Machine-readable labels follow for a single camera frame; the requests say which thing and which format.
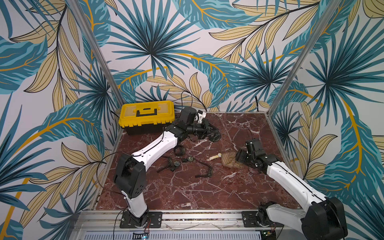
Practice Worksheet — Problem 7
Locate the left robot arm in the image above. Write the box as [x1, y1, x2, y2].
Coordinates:
[114, 107, 221, 226]

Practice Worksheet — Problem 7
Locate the cream strap watch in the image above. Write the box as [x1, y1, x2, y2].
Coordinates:
[206, 153, 222, 162]

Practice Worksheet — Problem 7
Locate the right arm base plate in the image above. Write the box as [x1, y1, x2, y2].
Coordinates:
[241, 211, 283, 228]

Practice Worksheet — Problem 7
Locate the small olive watch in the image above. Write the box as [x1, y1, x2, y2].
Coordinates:
[182, 157, 195, 163]

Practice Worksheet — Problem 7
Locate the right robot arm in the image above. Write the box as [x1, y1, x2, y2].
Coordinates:
[236, 139, 348, 240]

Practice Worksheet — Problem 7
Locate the black coiled watch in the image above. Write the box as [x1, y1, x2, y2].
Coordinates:
[174, 145, 186, 157]

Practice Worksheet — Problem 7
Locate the beige striped cloth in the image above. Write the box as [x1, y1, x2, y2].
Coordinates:
[221, 152, 245, 169]

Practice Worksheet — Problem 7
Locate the aluminium front rail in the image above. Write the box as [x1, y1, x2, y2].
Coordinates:
[69, 210, 305, 240]

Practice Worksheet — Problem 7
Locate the black looped watch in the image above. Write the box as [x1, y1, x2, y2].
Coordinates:
[208, 131, 221, 143]

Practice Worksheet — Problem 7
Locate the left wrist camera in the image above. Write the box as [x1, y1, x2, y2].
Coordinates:
[195, 110, 207, 124]

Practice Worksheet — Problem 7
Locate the yellow black toolbox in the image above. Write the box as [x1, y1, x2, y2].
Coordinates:
[119, 101, 176, 135]

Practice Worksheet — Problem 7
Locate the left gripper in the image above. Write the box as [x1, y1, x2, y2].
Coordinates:
[187, 117, 220, 139]

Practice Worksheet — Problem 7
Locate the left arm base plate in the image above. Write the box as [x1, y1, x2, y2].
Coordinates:
[120, 211, 163, 229]

